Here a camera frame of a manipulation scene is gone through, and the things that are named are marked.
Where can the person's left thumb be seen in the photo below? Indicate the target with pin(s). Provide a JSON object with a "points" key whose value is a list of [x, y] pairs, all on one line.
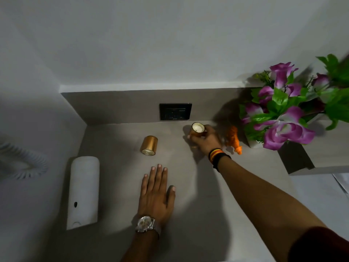
{"points": [[171, 197]]}

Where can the black wall socket plate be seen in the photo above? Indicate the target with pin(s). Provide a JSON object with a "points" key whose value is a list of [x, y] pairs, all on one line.
{"points": [[175, 111]]}

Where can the purple artificial flower bouquet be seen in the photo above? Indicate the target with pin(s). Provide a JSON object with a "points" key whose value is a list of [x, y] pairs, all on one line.
{"points": [[289, 106]]}

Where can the person's left forearm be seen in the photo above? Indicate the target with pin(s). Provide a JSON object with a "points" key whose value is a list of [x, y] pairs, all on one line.
{"points": [[141, 246]]}

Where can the person's right forearm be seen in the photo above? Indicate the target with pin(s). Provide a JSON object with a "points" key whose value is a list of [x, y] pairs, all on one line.
{"points": [[270, 207]]}

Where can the silver wristwatch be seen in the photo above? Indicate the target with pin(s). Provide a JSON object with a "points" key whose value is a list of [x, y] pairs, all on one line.
{"points": [[146, 224]]}

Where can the person's left hand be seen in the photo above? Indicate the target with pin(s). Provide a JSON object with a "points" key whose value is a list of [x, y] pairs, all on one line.
{"points": [[154, 197]]}

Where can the person's left little finger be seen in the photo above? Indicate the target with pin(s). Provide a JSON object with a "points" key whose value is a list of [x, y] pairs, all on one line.
{"points": [[143, 185]]}

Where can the person's left middle finger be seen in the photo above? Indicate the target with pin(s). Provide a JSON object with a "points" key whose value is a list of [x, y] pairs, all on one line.
{"points": [[157, 177]]}

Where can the white cylindrical device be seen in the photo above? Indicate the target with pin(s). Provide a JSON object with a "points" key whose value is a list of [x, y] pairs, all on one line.
{"points": [[83, 192]]}

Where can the person's right hand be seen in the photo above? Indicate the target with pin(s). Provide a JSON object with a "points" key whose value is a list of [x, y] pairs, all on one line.
{"points": [[207, 141]]}

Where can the white flower vase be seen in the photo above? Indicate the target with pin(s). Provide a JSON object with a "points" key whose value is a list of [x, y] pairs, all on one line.
{"points": [[254, 144]]}

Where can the orange toy figure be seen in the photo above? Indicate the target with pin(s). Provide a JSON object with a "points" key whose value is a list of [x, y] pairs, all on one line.
{"points": [[233, 140]]}

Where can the gold candle holder with candle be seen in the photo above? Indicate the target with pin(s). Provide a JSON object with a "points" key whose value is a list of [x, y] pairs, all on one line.
{"points": [[196, 129]]}

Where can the striped thread wristbands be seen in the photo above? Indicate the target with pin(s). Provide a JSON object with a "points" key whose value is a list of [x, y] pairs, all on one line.
{"points": [[216, 155]]}

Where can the person's right fingers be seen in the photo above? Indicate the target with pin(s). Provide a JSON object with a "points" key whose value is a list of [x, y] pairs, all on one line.
{"points": [[200, 136]]}

